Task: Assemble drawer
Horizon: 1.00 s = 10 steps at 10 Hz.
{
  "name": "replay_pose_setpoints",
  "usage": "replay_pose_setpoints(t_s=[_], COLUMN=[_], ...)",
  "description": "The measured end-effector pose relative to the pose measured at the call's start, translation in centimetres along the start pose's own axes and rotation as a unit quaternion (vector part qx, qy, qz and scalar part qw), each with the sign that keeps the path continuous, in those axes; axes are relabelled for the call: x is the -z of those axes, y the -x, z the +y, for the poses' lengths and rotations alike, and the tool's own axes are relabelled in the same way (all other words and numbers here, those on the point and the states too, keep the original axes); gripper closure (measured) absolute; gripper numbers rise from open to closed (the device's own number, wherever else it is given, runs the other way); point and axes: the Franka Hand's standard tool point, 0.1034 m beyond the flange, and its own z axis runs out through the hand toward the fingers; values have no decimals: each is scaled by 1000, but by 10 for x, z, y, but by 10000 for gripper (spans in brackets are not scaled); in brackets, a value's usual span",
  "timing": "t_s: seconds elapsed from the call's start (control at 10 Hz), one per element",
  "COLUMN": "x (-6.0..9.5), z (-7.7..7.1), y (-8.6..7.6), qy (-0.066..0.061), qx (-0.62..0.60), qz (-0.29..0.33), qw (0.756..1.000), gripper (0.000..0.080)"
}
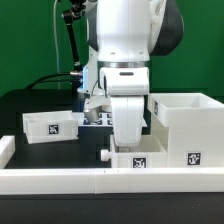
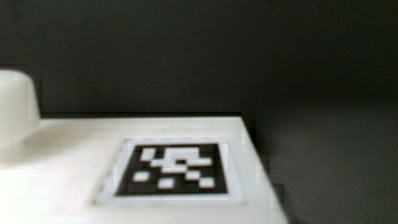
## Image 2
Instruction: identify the white front drawer tray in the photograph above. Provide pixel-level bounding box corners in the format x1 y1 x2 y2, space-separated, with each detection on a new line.
0 70 289 224

